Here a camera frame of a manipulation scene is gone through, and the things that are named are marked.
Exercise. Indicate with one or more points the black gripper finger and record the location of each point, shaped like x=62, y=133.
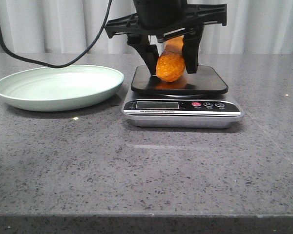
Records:
x=191, y=43
x=148, y=52

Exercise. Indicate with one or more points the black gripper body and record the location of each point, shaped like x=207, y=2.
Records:
x=167, y=19

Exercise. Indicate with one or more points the orange corn cob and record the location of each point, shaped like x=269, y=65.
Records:
x=171, y=63

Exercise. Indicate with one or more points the black silver kitchen scale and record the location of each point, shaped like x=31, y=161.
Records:
x=200, y=100

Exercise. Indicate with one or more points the pale green plate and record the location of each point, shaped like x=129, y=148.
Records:
x=50, y=90

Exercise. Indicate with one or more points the white pleated curtain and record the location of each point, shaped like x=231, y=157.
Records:
x=69, y=26

